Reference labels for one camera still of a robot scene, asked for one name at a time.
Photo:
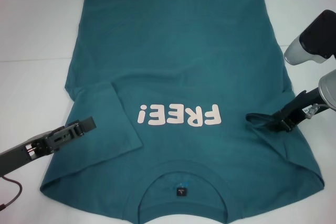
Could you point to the left gripper black slim finger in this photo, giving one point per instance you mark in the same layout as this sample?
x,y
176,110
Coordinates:
x,y
69,125

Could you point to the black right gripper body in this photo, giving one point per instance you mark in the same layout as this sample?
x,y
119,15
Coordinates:
x,y
302,103

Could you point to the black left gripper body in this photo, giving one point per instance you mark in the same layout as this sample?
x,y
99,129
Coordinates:
x,y
21,153

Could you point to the left gripper black broad finger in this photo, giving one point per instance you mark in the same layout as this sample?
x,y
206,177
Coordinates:
x,y
88,123

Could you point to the right gripper black long finger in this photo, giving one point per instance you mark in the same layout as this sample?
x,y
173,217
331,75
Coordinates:
x,y
273,123

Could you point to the teal t-shirt with FREE print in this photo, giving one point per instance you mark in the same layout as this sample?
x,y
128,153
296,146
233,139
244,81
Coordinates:
x,y
168,51

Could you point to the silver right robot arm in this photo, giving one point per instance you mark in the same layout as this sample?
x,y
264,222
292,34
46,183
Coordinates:
x,y
312,43

